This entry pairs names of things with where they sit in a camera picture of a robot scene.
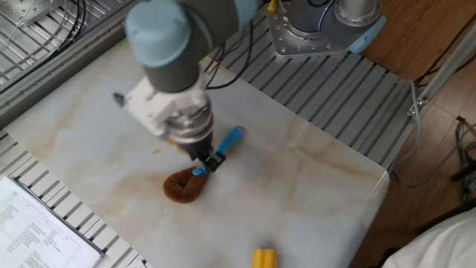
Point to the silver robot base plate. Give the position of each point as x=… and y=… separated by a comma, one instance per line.
x=294, y=44

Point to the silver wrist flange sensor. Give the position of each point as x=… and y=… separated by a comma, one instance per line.
x=191, y=126

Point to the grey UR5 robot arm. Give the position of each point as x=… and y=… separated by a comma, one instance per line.
x=163, y=33

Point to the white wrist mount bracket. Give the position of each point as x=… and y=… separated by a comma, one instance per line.
x=148, y=108

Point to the silver metal bracket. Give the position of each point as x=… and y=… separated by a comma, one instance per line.
x=22, y=11

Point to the person white shirt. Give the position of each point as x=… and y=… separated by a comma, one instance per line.
x=439, y=245

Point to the yellow sponge bottle brush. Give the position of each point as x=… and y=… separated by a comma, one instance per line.
x=264, y=260

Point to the aluminium frame post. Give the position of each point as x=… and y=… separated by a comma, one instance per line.
x=446, y=67

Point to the stapled printed paper stack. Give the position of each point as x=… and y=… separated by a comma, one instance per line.
x=33, y=231

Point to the yellow plastic piece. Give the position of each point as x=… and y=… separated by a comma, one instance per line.
x=272, y=4

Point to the marble pattern tile slab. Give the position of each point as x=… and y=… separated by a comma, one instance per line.
x=260, y=193

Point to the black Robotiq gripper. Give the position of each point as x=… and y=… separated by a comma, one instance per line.
x=197, y=145

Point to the grey aluminium table rail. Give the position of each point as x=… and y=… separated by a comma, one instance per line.
x=56, y=74

